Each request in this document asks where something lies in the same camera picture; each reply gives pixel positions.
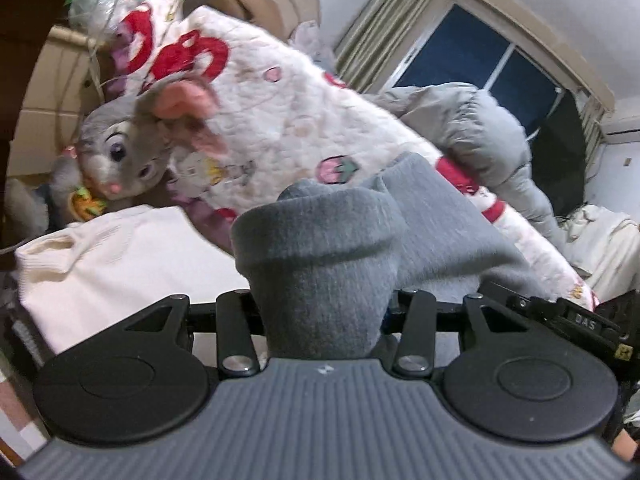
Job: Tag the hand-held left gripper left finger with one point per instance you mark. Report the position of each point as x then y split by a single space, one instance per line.
235 330

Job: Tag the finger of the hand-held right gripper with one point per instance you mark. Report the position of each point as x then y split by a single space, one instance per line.
575 322

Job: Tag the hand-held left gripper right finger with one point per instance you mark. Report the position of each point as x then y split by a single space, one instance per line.
417 330

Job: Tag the pile of assorted clothes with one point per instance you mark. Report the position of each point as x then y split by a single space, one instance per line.
610 245

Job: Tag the white ribbed sweater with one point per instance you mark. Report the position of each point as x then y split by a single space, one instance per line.
125 260

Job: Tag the beige curtain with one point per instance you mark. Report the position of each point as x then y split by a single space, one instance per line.
385 25
592 125

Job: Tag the grey plush rabbit toy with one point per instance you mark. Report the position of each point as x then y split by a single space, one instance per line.
115 155

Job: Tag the grey puffy jacket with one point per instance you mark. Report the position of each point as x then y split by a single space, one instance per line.
475 125

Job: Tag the strawberry print quilt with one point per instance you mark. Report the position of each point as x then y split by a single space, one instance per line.
300 110

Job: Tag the checkered floor mat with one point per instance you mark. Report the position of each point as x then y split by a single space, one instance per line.
15 410

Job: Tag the window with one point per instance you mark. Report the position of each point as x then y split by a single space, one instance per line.
465 45

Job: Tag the tan headboard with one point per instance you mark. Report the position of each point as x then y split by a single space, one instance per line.
280 0

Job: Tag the dark wooden drawer cabinet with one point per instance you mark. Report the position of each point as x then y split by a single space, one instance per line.
30 10

